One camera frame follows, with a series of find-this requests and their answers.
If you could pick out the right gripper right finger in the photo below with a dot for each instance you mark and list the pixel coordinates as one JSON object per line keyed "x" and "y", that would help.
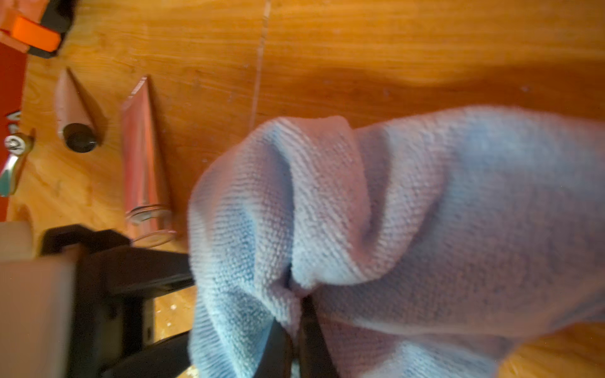
{"x": 314, "y": 357}

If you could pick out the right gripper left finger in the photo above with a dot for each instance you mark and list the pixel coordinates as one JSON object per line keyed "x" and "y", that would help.
{"x": 277, "y": 355}

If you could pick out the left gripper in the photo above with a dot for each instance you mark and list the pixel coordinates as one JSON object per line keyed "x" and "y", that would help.
{"x": 113, "y": 282}

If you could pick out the pink translucent tube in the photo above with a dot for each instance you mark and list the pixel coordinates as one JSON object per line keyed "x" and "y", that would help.
{"x": 147, "y": 205}

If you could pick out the blue microfiber cloth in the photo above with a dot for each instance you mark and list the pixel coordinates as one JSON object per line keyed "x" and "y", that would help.
{"x": 431, "y": 245}

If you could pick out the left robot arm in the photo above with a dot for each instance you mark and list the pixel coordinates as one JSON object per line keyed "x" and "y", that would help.
{"x": 37, "y": 305}

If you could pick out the black cap white tube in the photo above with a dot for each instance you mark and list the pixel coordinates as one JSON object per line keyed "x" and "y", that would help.
{"x": 75, "y": 126}

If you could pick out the ratchet wrench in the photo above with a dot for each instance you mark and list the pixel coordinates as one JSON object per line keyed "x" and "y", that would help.
{"x": 18, "y": 145}

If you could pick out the orange tool case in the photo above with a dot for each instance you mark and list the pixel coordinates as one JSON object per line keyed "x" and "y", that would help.
{"x": 36, "y": 27}

